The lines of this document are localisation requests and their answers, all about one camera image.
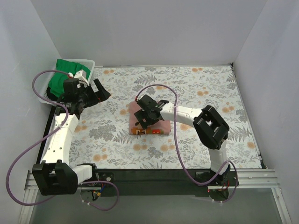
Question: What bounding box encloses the pink t-shirt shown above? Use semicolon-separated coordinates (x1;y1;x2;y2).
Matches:
129;101;171;135

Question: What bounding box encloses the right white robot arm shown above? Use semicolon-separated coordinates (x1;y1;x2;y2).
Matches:
134;95;229;186

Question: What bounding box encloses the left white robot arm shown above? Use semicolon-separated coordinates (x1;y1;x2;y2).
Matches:
32;78;111;196

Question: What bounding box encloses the green t-shirt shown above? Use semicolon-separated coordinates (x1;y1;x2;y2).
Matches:
48;58;91;98

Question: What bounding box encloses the white plastic basket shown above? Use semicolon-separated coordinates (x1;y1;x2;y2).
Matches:
38;59;95;100

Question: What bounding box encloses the black garment in basket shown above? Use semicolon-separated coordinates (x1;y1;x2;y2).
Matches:
46;87;58;102

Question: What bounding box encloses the floral table mat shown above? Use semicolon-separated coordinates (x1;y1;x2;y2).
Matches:
69;66;261;169

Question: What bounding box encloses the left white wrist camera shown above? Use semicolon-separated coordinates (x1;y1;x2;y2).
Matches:
68;70;89;86

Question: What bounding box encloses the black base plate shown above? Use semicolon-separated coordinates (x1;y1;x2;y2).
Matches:
89;169;239;198

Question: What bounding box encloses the aluminium frame rail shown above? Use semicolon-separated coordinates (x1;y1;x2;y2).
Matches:
18;169;292;224

